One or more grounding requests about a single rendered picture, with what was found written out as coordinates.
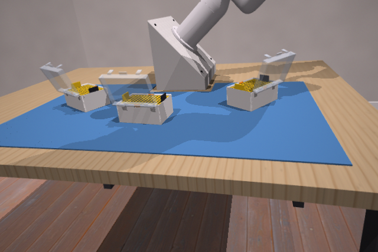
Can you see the blue bench mat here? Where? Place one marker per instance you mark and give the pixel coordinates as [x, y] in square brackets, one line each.
[289, 129]

